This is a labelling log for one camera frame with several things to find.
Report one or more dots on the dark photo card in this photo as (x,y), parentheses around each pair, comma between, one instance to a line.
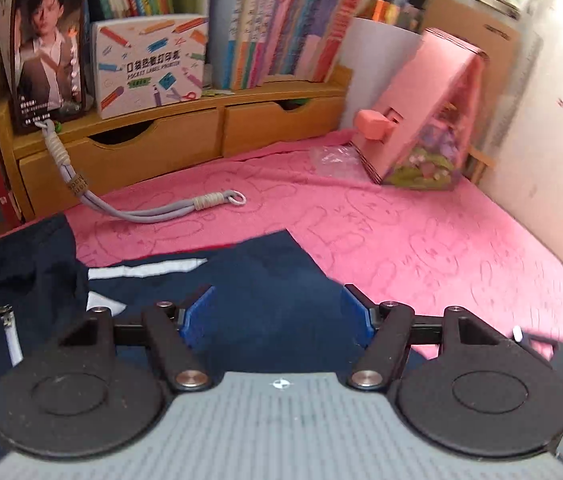
(46,60)

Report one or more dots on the white rolled paper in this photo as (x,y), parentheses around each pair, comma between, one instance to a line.
(366,65)

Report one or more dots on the navy and white jacket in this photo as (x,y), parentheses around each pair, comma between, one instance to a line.
(261,280)

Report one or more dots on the clear plastic bag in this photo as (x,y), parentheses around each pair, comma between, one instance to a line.
(336,159)

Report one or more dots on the white pencil-print box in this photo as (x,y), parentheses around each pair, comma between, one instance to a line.
(146,70)

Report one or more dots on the cardboard box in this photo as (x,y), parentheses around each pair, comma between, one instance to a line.
(481,45)

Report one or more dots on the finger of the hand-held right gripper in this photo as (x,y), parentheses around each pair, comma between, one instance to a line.
(536,338)

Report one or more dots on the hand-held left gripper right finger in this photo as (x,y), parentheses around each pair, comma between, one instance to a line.
(359,317)

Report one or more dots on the wooden desk organiser with drawers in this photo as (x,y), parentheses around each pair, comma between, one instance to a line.
(171,132)

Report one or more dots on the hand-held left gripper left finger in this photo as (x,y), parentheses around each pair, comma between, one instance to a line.
(196,317)

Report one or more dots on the pink house-shaped case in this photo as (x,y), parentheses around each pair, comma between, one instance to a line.
(426,100)

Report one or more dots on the row of colourful workbooks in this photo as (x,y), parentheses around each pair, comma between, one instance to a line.
(271,25)

